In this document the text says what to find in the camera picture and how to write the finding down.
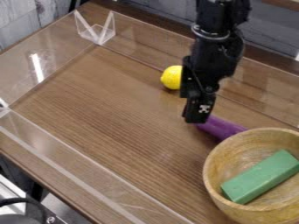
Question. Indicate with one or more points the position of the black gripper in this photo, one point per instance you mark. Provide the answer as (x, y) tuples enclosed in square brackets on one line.
[(213, 61)]

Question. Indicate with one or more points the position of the purple toy eggplant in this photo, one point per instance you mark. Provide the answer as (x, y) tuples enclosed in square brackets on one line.
[(221, 128)]

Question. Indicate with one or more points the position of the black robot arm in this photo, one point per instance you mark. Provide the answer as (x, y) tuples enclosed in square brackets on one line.
[(221, 15)]

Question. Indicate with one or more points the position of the brown wooden bowl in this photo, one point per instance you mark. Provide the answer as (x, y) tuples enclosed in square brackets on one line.
[(236, 154)]

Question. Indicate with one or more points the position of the yellow toy lemon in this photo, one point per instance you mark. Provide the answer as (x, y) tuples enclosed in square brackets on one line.
[(172, 77)]

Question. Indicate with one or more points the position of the green rectangular block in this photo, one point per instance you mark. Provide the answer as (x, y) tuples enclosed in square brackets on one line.
[(261, 178)]

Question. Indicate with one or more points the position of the clear acrylic corner bracket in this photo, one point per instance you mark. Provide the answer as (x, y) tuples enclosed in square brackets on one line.
[(99, 34)]

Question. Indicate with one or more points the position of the clear acrylic tray wall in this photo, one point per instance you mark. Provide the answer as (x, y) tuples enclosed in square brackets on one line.
[(103, 196)]

